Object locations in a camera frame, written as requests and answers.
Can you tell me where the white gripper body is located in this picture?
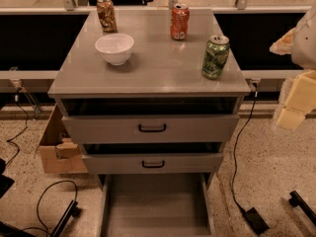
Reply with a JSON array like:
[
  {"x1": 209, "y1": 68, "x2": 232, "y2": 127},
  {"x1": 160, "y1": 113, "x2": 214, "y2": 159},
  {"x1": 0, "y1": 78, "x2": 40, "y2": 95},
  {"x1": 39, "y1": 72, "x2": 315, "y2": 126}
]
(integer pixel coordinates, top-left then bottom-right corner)
[{"x1": 291, "y1": 4, "x2": 316, "y2": 70}]

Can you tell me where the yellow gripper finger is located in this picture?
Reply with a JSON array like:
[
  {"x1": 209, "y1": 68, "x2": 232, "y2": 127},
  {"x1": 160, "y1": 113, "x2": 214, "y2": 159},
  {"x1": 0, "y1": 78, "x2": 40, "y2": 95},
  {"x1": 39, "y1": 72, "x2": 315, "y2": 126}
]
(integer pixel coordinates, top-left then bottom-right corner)
[
  {"x1": 270, "y1": 29, "x2": 294, "y2": 55},
  {"x1": 276, "y1": 70, "x2": 316, "y2": 130}
]

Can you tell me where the green soda can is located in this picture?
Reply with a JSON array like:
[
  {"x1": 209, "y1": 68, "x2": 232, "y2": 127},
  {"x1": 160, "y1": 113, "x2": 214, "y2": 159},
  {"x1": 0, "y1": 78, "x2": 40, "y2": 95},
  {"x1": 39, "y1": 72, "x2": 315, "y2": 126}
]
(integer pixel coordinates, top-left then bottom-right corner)
[{"x1": 202, "y1": 35, "x2": 230, "y2": 79}]

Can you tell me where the orange soda can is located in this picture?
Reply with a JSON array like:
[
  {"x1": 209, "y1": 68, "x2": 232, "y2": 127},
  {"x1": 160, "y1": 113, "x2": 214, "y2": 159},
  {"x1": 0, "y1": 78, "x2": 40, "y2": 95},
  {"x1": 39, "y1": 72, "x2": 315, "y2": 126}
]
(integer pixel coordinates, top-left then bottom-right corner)
[{"x1": 170, "y1": 3, "x2": 190, "y2": 40}]

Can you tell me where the grey drawer cabinet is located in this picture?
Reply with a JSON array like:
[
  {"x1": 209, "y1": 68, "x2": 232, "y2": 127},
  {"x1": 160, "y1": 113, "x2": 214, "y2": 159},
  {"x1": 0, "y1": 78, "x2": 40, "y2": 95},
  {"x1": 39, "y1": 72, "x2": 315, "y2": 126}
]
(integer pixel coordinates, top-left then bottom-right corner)
[{"x1": 47, "y1": 8, "x2": 252, "y2": 237}]

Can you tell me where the bottom grey drawer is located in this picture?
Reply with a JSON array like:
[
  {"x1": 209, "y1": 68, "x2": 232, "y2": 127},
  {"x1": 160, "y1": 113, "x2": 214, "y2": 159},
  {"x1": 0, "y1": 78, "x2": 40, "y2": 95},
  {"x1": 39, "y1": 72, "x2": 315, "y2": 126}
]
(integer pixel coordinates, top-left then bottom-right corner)
[{"x1": 98, "y1": 174, "x2": 215, "y2": 237}]

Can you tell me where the grey drawer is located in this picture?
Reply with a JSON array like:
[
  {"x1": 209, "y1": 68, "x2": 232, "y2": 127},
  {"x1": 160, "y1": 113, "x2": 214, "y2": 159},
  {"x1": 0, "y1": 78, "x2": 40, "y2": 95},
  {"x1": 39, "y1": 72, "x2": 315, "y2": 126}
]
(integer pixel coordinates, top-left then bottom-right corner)
[
  {"x1": 61, "y1": 97, "x2": 240, "y2": 144},
  {"x1": 98, "y1": 174, "x2": 215, "y2": 237},
  {"x1": 82, "y1": 142, "x2": 223, "y2": 174}
]

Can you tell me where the brown soda can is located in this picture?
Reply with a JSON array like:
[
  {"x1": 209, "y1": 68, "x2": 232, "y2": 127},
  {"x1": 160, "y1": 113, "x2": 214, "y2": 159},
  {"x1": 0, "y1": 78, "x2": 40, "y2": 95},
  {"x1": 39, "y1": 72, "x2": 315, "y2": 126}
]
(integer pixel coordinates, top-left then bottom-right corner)
[{"x1": 97, "y1": 0, "x2": 118, "y2": 33}]

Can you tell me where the middle grey drawer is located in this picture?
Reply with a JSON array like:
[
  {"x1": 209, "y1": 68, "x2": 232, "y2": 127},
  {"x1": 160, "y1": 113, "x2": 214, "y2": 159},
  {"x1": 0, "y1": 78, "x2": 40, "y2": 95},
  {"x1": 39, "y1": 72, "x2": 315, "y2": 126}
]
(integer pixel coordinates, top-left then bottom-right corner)
[{"x1": 82, "y1": 142, "x2": 223, "y2": 174}]

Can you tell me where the top grey drawer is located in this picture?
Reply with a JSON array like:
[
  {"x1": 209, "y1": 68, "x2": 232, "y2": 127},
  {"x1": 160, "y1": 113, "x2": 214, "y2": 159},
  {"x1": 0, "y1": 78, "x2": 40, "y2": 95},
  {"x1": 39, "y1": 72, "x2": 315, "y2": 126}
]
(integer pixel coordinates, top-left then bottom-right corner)
[{"x1": 61, "y1": 97, "x2": 240, "y2": 144}]

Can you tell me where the black bar right floor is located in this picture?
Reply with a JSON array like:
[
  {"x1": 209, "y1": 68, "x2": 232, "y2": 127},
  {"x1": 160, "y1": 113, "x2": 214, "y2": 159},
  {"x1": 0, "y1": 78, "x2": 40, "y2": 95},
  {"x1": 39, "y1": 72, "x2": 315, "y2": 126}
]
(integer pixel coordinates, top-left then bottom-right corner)
[{"x1": 288, "y1": 191, "x2": 316, "y2": 226}]

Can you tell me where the black power adapter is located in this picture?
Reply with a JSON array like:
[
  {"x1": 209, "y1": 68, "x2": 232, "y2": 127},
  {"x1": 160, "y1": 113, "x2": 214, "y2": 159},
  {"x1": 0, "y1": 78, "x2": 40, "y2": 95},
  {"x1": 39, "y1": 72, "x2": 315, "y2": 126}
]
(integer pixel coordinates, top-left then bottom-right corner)
[{"x1": 243, "y1": 207, "x2": 269, "y2": 235}]

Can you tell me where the white bowl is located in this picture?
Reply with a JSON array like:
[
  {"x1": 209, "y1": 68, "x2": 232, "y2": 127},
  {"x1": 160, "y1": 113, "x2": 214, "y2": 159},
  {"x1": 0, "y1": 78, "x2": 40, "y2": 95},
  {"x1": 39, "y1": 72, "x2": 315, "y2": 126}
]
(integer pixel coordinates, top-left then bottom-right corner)
[{"x1": 95, "y1": 34, "x2": 134, "y2": 65}]

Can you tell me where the cardboard box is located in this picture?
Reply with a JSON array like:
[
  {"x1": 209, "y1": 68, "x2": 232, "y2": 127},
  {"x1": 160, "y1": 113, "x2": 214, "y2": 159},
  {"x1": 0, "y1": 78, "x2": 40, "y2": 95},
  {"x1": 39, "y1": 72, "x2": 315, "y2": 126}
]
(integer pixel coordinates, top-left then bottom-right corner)
[{"x1": 39, "y1": 106, "x2": 87, "y2": 174}]

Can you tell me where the black chair base leg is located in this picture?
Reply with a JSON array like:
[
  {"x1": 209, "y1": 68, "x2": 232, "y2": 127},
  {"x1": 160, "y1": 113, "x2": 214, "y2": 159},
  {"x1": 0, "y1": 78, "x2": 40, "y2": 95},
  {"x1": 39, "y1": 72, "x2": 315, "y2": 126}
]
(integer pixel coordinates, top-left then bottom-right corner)
[{"x1": 51, "y1": 200, "x2": 81, "y2": 237}]

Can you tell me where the black cable right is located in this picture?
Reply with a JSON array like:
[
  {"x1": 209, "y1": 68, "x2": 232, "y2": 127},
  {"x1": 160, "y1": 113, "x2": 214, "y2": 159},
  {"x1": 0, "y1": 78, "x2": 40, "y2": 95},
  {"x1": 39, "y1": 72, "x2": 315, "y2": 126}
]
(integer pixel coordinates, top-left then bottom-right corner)
[{"x1": 230, "y1": 88, "x2": 259, "y2": 212}]

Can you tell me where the black cable left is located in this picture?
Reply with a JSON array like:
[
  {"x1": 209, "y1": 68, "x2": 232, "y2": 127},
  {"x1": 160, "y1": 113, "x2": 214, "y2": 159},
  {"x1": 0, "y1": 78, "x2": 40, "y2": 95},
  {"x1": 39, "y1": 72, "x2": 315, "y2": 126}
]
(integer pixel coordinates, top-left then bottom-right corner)
[{"x1": 4, "y1": 87, "x2": 30, "y2": 166}]

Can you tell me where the black looped floor cable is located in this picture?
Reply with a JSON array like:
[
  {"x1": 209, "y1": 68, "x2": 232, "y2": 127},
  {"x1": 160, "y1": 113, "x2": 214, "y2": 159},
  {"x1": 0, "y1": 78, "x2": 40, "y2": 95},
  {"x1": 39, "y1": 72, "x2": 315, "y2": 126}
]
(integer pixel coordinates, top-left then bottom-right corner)
[{"x1": 19, "y1": 180, "x2": 79, "y2": 237}]

